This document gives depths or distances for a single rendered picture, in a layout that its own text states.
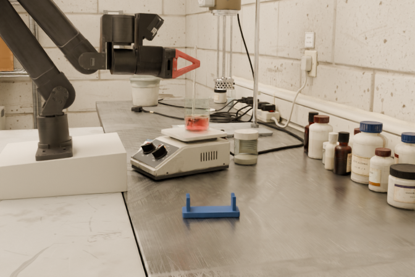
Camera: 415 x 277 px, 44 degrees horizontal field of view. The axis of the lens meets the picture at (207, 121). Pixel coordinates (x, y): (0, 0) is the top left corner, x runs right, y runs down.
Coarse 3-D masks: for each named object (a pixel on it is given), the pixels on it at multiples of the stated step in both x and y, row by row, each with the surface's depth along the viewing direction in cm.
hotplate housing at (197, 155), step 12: (180, 144) 114; (192, 144) 114; (204, 144) 115; (216, 144) 116; (228, 144) 118; (180, 156) 112; (192, 156) 113; (204, 156) 115; (216, 156) 117; (228, 156) 119; (144, 168) 113; (156, 168) 109; (168, 168) 110; (180, 168) 112; (192, 168) 114; (204, 168) 116; (216, 168) 118
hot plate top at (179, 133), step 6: (162, 132) 121; (168, 132) 119; (174, 132) 118; (180, 132) 118; (186, 132) 119; (210, 132) 119; (216, 132) 119; (222, 132) 119; (180, 138) 114; (186, 138) 113; (192, 138) 113; (198, 138) 114; (204, 138) 115; (210, 138) 116
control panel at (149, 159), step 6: (156, 144) 119; (168, 144) 116; (168, 150) 114; (174, 150) 112; (132, 156) 119; (138, 156) 117; (144, 156) 116; (150, 156) 115; (168, 156) 111; (144, 162) 113; (150, 162) 112; (156, 162) 111
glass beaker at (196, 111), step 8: (192, 96) 122; (200, 96) 122; (208, 96) 121; (184, 104) 119; (192, 104) 116; (200, 104) 116; (208, 104) 118; (184, 112) 119; (192, 112) 117; (200, 112) 117; (208, 112) 118; (184, 120) 119; (192, 120) 117; (200, 120) 117; (208, 120) 119; (184, 128) 120; (192, 128) 117; (200, 128) 117; (208, 128) 119
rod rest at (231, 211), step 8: (232, 192) 90; (232, 200) 88; (184, 208) 90; (192, 208) 90; (200, 208) 90; (208, 208) 90; (216, 208) 90; (224, 208) 90; (232, 208) 88; (184, 216) 87; (192, 216) 88; (200, 216) 88; (208, 216) 88; (216, 216) 88; (224, 216) 88; (232, 216) 88
